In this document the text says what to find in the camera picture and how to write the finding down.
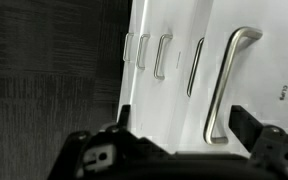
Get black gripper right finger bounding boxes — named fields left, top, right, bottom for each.
left=228, top=105, right=288, bottom=171

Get white drawer labelled clamps clips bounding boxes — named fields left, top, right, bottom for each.
left=175, top=0, right=288, bottom=156

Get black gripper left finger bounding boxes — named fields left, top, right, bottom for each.
left=68, top=104, right=145, bottom=151

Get white drawer with steel handle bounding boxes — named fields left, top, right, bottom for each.
left=138, top=0, right=189, bottom=148
left=123, top=0, right=161, bottom=134
left=117, top=0, right=142, bottom=124
left=159, top=0, right=215, bottom=153

